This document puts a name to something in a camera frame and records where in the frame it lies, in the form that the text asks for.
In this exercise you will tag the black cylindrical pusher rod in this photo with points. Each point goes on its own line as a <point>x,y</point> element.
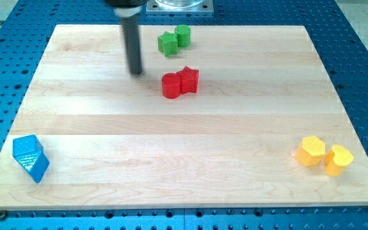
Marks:
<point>130,26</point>

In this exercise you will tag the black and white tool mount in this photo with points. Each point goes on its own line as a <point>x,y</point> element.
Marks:
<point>126,8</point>

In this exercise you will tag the blue cube block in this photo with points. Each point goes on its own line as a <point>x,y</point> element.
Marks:
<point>26,145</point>

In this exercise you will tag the green star block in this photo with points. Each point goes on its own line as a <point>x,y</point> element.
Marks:
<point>168,43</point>

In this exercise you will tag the green cylinder block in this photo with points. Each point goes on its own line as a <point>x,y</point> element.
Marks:
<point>183,33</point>

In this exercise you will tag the red cylinder block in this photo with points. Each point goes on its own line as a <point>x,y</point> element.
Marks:
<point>171,85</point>

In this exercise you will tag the red star block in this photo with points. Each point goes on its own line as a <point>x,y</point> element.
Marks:
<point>189,80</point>

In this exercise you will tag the blue perforated metal table plate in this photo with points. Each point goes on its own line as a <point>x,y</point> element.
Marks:
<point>26,32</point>

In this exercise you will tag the light wooden board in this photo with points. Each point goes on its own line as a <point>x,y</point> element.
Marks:
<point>116,142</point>

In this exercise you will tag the blue triangular prism block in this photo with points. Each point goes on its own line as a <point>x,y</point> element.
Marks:
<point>35,163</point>

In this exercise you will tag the yellow hexagon block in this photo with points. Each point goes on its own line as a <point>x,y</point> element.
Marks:
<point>310,151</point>

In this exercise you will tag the yellow heart block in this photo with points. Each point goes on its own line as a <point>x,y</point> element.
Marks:
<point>337,159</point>

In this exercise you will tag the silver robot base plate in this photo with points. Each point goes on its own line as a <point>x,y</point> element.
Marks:
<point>180,7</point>

